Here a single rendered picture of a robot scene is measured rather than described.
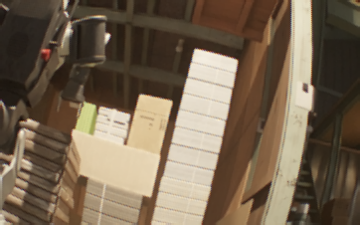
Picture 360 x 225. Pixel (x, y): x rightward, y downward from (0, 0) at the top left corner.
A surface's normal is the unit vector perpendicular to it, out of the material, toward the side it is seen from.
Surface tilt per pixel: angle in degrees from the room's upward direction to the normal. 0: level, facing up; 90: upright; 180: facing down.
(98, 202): 90
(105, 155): 91
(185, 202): 90
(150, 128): 90
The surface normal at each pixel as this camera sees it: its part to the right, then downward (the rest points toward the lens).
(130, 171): 0.10, -0.33
